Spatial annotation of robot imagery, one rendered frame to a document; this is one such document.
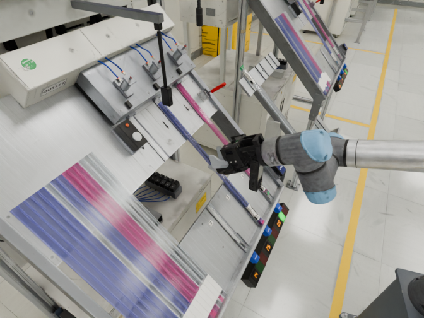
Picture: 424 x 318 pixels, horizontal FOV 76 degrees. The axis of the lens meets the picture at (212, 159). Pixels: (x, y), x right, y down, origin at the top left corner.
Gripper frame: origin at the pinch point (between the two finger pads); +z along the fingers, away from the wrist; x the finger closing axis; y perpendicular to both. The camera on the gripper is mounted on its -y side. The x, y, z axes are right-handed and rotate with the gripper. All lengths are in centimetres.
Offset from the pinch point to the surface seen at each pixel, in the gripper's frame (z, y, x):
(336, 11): 51, -28, -451
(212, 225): -2.0, -11.1, 14.4
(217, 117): 5.3, 8.3, -19.0
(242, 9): 17, 36, -92
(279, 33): 5, 18, -96
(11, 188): 8, 27, 42
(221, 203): -1.6, -9.5, 6.8
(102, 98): 3.9, 33.4, 17.0
